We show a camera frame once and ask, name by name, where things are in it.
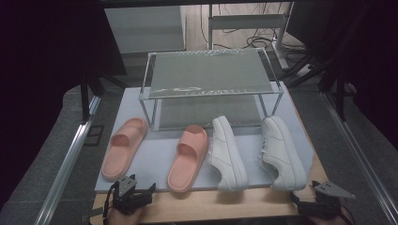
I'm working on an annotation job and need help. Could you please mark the black tripod stand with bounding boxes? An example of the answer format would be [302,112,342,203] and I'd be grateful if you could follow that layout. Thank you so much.
[281,46,349,122]

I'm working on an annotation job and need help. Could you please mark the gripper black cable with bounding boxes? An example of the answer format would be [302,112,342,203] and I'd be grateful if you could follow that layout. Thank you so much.
[339,203,357,225]
[102,180,120,221]

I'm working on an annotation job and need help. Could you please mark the black floor cables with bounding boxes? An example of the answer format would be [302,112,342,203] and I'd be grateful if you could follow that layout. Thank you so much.
[200,3,308,54]

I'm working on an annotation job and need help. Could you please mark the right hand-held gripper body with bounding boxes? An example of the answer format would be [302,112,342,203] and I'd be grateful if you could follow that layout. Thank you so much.
[297,181,357,218]

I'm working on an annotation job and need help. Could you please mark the metal mesh shoe rack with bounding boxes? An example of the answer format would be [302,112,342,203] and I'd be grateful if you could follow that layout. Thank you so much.
[138,47,285,132]

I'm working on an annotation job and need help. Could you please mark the person's left hand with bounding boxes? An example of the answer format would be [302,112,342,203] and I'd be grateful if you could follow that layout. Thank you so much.
[107,206,145,225]

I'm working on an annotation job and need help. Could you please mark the person's right hand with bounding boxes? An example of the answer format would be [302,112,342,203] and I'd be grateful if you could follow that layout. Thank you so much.
[308,207,356,225]

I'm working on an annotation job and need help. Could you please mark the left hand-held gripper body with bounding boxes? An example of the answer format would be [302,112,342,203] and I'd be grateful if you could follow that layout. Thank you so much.
[112,174,148,216]

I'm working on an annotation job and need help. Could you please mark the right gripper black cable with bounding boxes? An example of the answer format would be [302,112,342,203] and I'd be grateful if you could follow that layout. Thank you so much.
[339,203,357,225]

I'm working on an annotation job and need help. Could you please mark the white cabinet panel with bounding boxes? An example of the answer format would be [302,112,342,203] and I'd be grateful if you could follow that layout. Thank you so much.
[104,6,187,54]

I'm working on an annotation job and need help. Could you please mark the grey metal desk frame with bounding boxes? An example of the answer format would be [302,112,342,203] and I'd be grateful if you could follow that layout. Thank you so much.
[207,2,296,70]

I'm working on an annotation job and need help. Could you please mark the aluminium rail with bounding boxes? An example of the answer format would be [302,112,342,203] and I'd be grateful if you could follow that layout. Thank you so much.
[321,92,398,225]
[33,95,101,225]

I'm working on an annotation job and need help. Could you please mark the pink slipper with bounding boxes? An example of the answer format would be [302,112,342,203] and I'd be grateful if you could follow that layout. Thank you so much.
[100,117,149,182]
[166,124,209,193]

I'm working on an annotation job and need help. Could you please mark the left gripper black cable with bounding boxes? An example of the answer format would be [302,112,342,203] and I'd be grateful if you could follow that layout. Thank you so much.
[102,180,120,221]

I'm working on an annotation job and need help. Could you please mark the white sneaker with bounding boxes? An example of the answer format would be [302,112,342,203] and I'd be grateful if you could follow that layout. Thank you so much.
[207,115,250,192]
[258,115,308,191]

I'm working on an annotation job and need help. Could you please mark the small black bracket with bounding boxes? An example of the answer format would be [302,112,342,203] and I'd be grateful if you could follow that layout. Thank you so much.
[83,125,105,147]

